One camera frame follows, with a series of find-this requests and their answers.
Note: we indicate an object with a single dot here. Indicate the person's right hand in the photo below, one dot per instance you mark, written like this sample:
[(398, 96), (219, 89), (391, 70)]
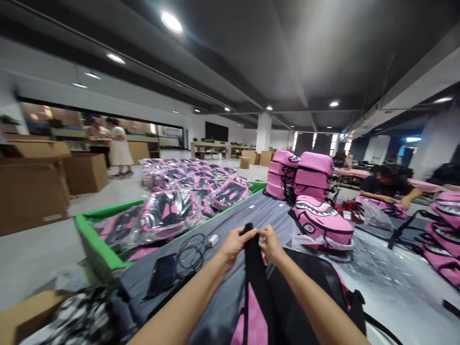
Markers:
[(271, 244)]

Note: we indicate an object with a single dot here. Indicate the person's left hand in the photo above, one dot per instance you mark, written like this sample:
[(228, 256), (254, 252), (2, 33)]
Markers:
[(233, 246)]

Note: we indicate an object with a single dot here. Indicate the person's left fingers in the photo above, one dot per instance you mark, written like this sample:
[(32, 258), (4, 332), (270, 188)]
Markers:
[(248, 234)]

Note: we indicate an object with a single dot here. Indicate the person's right fingers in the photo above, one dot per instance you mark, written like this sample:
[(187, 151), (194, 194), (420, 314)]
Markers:
[(265, 238)]

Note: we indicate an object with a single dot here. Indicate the grey table cover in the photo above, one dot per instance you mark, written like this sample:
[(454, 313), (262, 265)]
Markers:
[(230, 219)]

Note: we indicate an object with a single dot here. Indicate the white charger plug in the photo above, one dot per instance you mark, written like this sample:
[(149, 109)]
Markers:
[(213, 239)]

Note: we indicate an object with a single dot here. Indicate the pink shark face backpack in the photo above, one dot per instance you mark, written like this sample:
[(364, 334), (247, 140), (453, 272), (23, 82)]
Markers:
[(321, 224)]

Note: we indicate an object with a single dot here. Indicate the stack of pink shark backpacks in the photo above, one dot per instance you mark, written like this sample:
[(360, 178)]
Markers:
[(282, 176), (445, 237), (312, 176)]

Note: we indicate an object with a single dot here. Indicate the group of cardboard boxes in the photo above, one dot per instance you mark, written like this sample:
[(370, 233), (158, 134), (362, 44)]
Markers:
[(257, 158)]

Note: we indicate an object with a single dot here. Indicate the pile of bagged pink backpacks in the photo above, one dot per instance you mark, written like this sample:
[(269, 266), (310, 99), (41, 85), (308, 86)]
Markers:
[(187, 187)]

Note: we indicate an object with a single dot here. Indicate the bunch of red hang tags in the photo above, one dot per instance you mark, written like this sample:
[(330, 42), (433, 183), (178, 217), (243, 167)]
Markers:
[(350, 210)]

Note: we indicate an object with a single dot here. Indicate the low wooden shelf unit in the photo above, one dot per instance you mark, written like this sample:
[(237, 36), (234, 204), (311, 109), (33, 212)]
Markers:
[(215, 149)]

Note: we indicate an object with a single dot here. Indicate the black flat phone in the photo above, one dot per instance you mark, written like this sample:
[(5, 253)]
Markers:
[(163, 269)]

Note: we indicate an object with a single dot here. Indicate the table with pink cover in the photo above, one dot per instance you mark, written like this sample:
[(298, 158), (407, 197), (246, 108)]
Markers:
[(359, 174)]

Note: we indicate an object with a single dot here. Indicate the clear plastic bag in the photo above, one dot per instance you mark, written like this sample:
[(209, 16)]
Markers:
[(377, 217)]

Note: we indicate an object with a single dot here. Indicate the pink backpack in plastic wrap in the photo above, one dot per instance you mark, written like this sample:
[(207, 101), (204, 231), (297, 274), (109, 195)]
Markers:
[(395, 210)]

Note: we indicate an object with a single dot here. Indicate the tall cardboard box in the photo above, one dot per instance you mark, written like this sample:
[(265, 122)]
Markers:
[(139, 152)]

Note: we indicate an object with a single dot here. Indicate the green fabric bin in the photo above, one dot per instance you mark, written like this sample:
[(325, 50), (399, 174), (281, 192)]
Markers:
[(97, 244)]

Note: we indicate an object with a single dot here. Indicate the medium cardboard box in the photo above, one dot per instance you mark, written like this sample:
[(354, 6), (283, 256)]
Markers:
[(86, 172)]

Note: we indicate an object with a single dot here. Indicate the black and white patterned bag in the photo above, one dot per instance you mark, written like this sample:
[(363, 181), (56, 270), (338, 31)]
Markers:
[(82, 316)]

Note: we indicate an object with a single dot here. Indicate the large cardboard box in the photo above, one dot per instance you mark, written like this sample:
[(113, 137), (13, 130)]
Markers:
[(32, 197)]

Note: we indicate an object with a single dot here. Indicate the round ceiling lamp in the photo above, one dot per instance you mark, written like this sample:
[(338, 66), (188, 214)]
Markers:
[(115, 58), (171, 21)]

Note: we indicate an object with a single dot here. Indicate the open flap cardboard box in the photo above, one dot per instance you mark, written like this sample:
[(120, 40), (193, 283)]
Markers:
[(34, 148)]

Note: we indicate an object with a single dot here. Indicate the black wall screen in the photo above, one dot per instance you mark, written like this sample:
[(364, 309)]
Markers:
[(216, 131)]

